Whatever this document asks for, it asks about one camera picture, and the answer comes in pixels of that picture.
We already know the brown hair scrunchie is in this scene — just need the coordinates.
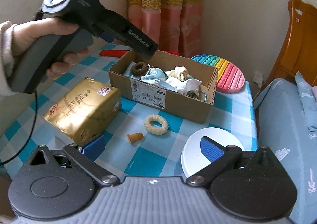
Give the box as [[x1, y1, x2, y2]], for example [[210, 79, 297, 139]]
[[130, 62, 149, 76]]

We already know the orange foam earplug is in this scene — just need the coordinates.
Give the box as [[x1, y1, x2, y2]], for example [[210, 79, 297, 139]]
[[127, 133, 144, 144]]

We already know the round teal white plush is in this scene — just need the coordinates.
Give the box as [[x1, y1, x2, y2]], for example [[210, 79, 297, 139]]
[[141, 67, 167, 81]]

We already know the beige knotted cloth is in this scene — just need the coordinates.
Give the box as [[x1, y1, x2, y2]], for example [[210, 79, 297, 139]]
[[165, 66, 193, 82]]

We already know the blue face mask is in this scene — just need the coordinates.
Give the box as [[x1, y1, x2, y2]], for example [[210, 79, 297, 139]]
[[124, 62, 202, 96]]

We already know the white sleeve forearm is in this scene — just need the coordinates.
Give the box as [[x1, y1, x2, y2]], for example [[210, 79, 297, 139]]
[[0, 21, 16, 99]]

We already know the person left hand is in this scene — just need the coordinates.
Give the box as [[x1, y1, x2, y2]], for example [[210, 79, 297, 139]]
[[12, 17, 89, 80]]

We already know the red flat stick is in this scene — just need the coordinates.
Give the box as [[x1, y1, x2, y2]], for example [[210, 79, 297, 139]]
[[99, 49, 180, 58]]

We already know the clear jar white lid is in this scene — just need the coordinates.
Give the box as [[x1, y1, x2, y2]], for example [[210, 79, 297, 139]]
[[181, 127, 244, 178]]

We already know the blue checkered tablecloth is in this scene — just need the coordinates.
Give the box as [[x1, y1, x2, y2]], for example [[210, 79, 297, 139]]
[[1, 53, 257, 177]]

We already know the gold tissue pack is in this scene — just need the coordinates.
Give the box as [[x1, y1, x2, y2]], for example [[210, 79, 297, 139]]
[[44, 78, 121, 145]]

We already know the pink gold curtain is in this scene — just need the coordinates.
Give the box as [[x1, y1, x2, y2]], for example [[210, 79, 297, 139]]
[[128, 0, 202, 57]]

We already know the cream hair scrunchie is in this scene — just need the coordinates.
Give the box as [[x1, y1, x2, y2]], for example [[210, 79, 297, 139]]
[[144, 114, 169, 135]]

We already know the brown cardboard box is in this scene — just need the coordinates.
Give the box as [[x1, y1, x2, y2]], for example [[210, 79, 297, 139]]
[[108, 50, 218, 123]]

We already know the rainbow pop fidget toy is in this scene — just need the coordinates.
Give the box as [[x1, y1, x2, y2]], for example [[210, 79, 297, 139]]
[[191, 54, 245, 94]]

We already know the blue grey bedding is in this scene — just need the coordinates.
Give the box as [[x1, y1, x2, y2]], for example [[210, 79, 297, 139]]
[[254, 72, 316, 223]]

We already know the wooden bed headboard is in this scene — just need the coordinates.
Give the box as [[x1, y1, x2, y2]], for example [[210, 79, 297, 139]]
[[262, 0, 316, 88]]

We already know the black cable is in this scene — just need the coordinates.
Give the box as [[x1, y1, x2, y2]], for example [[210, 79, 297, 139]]
[[0, 10, 41, 168]]

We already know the white wall plug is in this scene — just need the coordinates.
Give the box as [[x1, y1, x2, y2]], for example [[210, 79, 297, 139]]
[[253, 70, 264, 89]]

